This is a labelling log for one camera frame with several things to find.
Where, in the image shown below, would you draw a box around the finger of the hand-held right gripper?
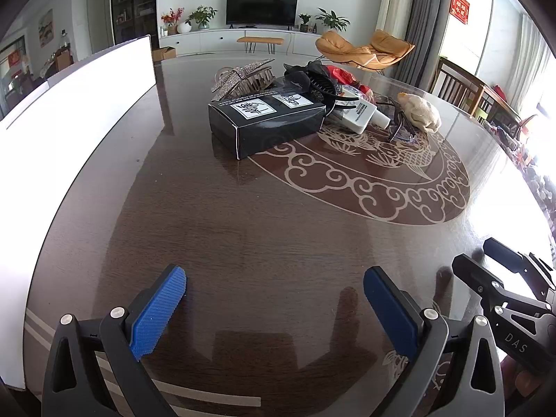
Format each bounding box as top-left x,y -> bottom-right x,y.
483,237 -> 556,302
452,253 -> 509,309

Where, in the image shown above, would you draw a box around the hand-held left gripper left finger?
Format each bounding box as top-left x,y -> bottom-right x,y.
41,264 -> 188,417

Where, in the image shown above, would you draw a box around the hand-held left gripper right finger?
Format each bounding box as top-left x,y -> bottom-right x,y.
363,266 -> 507,417

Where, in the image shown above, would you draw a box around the clear glasses with dark frame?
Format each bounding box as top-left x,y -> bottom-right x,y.
376,98 -> 420,145

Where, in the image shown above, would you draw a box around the cream knitted glove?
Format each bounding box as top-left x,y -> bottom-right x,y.
397,91 -> 442,134

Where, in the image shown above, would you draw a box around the white tube bottle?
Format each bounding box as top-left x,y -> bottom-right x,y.
332,87 -> 390,135

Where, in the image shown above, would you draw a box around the black box with white labels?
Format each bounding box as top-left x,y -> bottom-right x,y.
207,91 -> 326,160

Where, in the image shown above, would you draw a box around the black bow hair clip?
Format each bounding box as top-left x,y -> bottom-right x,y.
283,60 -> 348,111

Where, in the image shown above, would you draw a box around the glittery silver hair clip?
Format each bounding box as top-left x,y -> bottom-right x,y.
211,58 -> 276,105

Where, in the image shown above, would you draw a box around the person's right hand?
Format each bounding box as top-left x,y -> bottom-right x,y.
501,356 -> 556,417

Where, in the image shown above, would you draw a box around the cluttered wooden side table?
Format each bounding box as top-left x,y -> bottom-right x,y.
471,82 -> 556,227

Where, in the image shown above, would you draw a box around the wooden chair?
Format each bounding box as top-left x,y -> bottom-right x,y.
430,56 -> 485,116

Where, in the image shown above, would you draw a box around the white sheer curtain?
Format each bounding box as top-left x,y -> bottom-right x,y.
504,13 -> 548,96

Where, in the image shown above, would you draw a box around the red ribbon-tied packet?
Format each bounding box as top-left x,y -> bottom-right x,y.
326,65 -> 376,98

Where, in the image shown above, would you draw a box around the grey curtain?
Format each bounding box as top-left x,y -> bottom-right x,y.
397,0 -> 457,92

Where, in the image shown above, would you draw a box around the orange lounge chair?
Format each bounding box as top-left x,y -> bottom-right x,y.
315,30 -> 416,74

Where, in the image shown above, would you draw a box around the wooden dining furniture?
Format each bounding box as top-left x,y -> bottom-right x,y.
41,46 -> 76,79

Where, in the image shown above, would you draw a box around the sliding glass door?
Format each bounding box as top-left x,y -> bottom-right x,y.
0,39 -> 27,118

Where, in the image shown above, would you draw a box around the covered standing air conditioner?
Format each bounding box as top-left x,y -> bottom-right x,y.
376,0 -> 417,44

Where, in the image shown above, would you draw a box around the white television cabinet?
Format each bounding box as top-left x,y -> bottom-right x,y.
158,27 -> 331,57

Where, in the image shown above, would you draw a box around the large leafy potted plant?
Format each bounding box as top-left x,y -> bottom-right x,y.
315,7 -> 350,33

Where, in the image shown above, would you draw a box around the orange bench with metal legs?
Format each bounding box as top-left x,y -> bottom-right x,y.
237,36 -> 284,55

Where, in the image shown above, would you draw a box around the red flower arrangement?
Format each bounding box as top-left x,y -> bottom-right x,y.
161,7 -> 185,35

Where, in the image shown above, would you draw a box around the white door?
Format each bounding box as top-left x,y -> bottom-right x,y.
86,0 -> 109,55

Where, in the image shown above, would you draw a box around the bushy green potted plant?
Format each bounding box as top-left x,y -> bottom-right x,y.
185,5 -> 218,31

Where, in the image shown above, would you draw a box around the dark display cabinet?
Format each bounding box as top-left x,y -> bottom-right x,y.
108,0 -> 158,46

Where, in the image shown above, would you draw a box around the black television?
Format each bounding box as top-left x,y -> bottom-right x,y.
226,0 -> 300,27

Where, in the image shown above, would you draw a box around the red wall hanging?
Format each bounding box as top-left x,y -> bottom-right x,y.
450,0 -> 471,25

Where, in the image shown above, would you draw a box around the wall painting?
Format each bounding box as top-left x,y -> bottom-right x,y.
38,9 -> 54,48

